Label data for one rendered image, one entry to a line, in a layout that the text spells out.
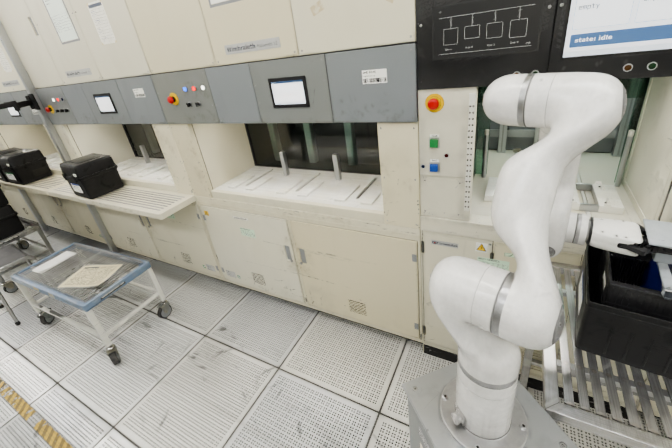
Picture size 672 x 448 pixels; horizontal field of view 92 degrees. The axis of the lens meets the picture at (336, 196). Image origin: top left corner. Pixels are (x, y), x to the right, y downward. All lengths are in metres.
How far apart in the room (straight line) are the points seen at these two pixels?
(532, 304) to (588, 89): 0.37
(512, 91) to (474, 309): 0.41
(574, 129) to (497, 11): 0.63
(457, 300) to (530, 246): 0.16
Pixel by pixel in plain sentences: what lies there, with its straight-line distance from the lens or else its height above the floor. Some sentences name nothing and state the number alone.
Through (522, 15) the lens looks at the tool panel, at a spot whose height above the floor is 1.60.
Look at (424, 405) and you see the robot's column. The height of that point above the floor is 0.76.
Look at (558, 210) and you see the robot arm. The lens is 0.97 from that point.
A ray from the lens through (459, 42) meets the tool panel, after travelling 1.24.
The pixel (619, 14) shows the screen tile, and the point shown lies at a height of 1.57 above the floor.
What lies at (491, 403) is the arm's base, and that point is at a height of 0.90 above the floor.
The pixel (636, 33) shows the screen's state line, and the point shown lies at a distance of 1.25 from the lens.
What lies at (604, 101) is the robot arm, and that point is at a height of 1.46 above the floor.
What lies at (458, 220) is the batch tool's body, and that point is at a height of 0.87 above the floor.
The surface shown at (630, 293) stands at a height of 0.96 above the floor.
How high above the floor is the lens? 1.61
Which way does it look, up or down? 26 degrees down
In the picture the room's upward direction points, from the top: 8 degrees counter-clockwise
